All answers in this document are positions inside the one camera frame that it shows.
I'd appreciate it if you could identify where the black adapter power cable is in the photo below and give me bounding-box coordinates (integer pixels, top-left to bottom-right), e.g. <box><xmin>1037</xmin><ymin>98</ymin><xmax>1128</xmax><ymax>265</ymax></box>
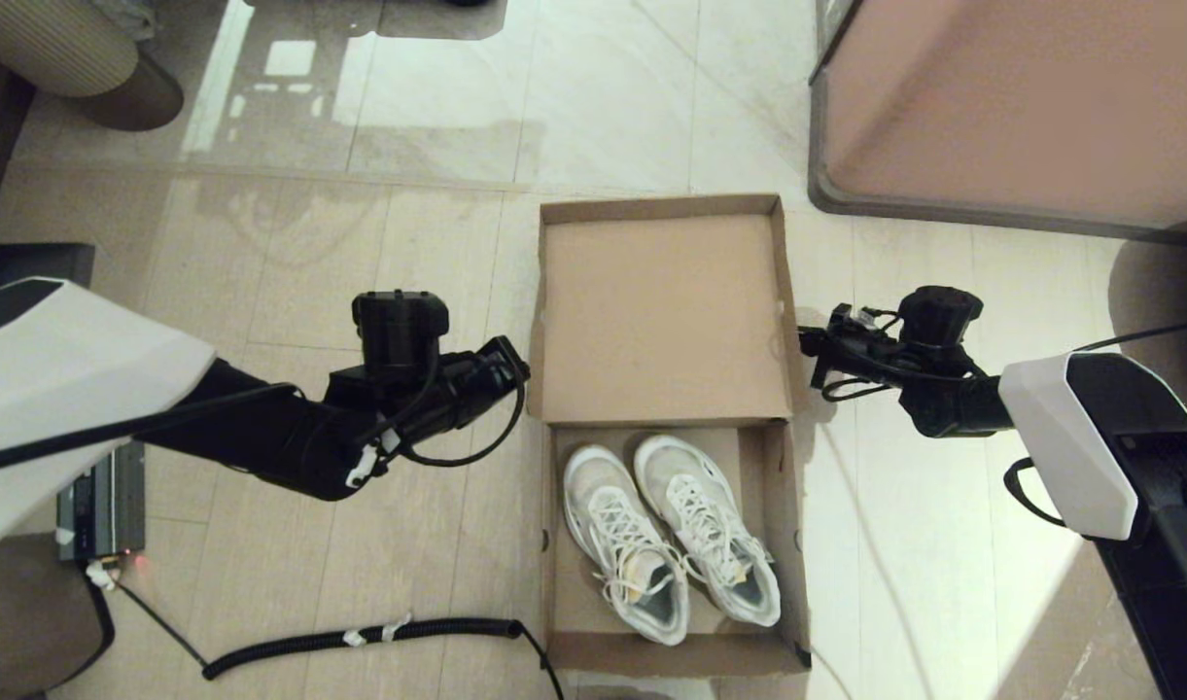
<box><xmin>86</xmin><ymin>559</ymin><xmax>213</xmax><ymax>674</ymax></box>

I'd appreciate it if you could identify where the brown cardboard box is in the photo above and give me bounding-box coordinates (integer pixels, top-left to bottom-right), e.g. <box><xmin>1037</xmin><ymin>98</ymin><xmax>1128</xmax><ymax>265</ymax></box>
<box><xmin>529</xmin><ymin>192</ymin><xmax>814</xmax><ymax>679</ymax></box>

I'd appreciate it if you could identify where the beige ribbed cylinder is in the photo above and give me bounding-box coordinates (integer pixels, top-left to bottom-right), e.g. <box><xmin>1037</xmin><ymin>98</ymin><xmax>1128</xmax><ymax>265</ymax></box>
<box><xmin>0</xmin><ymin>0</ymin><xmax>141</xmax><ymax>98</ymax></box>

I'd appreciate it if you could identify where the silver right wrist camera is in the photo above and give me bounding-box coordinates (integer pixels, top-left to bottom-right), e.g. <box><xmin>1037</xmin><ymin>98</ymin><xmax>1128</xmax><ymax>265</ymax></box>
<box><xmin>826</xmin><ymin>302</ymin><xmax>897</xmax><ymax>339</ymax></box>

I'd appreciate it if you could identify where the dark grey flat box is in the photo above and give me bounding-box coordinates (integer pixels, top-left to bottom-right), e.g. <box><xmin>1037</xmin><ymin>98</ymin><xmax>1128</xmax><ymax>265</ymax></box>
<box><xmin>0</xmin><ymin>243</ymin><xmax>97</xmax><ymax>296</ymax></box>

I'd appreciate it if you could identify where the round dark stool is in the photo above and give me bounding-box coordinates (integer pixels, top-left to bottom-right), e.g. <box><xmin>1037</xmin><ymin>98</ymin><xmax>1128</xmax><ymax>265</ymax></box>
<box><xmin>1105</xmin><ymin>222</ymin><xmax>1187</xmax><ymax>421</ymax></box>

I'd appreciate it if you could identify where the brown round pedestal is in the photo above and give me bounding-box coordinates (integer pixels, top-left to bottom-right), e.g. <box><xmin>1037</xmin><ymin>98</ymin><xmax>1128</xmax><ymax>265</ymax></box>
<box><xmin>66</xmin><ymin>47</ymin><xmax>185</xmax><ymax>133</ymax></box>

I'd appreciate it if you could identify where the thin black floor cable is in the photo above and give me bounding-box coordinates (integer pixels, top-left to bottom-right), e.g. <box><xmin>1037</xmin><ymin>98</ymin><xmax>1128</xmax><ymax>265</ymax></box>
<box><xmin>520</xmin><ymin>627</ymin><xmax>567</xmax><ymax>700</ymax></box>

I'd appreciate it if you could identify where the black corrugated conduit with tape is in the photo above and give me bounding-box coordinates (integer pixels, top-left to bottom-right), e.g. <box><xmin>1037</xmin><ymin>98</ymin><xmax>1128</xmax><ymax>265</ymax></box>
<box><xmin>202</xmin><ymin>617</ymin><xmax>528</xmax><ymax>682</ymax></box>

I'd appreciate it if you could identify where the white mesh lace-up sneaker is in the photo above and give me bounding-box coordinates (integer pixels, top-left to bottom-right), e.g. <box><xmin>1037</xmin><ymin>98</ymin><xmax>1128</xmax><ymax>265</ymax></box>
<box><xmin>633</xmin><ymin>434</ymin><xmax>783</xmax><ymax>628</ymax></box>
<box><xmin>562</xmin><ymin>444</ymin><xmax>692</xmax><ymax>647</ymax></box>

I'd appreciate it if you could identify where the silver power adapter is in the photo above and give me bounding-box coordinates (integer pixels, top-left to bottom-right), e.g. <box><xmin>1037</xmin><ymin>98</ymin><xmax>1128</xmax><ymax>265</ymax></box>
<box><xmin>55</xmin><ymin>439</ymin><xmax>148</xmax><ymax>564</ymax></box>

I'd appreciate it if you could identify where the black braided cable loop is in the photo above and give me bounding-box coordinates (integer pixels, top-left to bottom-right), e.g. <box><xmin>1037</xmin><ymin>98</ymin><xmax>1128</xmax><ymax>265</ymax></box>
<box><xmin>1003</xmin><ymin>457</ymin><xmax>1068</xmax><ymax>529</ymax></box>

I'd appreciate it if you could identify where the large pink cabinet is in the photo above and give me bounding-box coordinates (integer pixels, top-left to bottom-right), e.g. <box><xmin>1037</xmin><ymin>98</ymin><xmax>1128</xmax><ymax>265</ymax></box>
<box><xmin>806</xmin><ymin>0</ymin><xmax>1187</xmax><ymax>246</ymax></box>

